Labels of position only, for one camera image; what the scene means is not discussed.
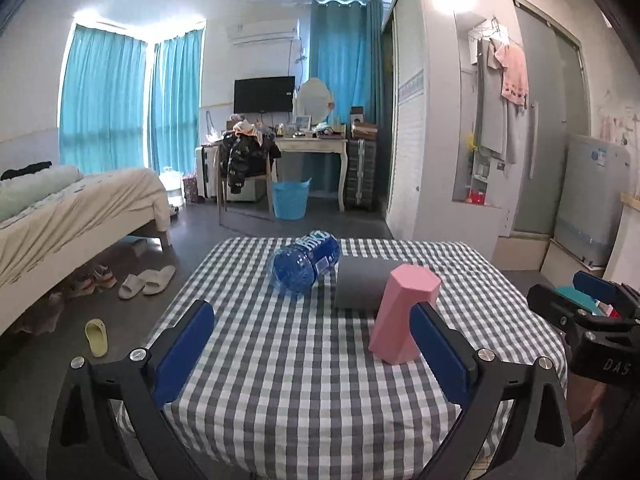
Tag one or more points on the black jacket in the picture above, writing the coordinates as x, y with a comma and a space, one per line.
242, 157

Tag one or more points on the pink faceted cup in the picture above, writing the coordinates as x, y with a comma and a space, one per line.
402, 310

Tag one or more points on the wooden chair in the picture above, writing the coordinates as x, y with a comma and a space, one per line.
260, 185

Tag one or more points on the grey box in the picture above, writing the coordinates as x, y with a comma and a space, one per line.
360, 285

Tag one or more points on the silver black suitcase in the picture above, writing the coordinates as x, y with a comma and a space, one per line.
361, 175

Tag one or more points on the white suitcase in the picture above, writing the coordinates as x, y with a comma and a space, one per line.
207, 175

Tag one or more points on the narrow teal curtain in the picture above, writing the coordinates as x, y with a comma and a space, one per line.
175, 105

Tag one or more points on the bed with beige blanket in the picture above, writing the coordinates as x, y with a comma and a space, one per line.
75, 220

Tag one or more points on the white air conditioner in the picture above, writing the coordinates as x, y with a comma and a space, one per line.
262, 32

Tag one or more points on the stacked cardboard boxes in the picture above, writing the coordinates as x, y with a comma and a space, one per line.
364, 127

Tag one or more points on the flat cardboard box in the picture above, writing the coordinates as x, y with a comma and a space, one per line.
565, 260

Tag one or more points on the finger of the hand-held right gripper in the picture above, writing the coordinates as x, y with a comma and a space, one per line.
597, 285
560, 305

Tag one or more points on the oval vanity mirror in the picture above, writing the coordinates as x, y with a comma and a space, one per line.
314, 100

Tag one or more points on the tall teal curtain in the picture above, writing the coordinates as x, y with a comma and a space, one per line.
345, 60

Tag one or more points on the black television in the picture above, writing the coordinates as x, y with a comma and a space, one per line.
264, 94

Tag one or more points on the small grey fridge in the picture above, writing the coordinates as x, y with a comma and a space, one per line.
590, 200

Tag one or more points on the grey checkered tablecloth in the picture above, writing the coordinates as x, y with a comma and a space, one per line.
300, 385

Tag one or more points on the red shelf item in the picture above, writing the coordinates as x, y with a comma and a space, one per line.
476, 197

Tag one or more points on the patterned gift bag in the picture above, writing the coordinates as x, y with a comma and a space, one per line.
191, 189

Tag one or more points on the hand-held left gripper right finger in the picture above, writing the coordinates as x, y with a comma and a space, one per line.
442, 360

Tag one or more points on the pink towel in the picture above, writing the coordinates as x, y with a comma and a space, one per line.
516, 77

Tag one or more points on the blue water bottle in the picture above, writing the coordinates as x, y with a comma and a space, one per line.
305, 260

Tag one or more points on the pale green pillow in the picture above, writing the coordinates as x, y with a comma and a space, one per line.
35, 190

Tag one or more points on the dark cloth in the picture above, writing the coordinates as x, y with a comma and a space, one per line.
25, 169

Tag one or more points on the grey hanging garment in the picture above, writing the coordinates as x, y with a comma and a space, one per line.
492, 110

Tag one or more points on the wide teal curtain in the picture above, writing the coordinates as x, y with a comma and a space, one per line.
102, 100

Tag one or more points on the yellow slipper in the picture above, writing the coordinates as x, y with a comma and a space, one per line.
96, 337

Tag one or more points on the blue plastic basket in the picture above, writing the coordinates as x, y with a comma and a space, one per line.
291, 200

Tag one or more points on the pair of sneakers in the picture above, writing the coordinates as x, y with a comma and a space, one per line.
92, 280

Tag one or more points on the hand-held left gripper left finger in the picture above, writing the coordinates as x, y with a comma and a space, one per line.
184, 352

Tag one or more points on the teal flat object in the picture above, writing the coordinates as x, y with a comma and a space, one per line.
575, 296

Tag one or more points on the white slipper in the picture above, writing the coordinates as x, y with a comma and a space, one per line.
132, 287
160, 280

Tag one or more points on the white wardrobe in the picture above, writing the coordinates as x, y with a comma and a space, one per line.
415, 135

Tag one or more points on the cream dressing desk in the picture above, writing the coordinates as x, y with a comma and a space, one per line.
312, 146

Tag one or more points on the frosted glass door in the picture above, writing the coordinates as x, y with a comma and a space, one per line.
545, 135

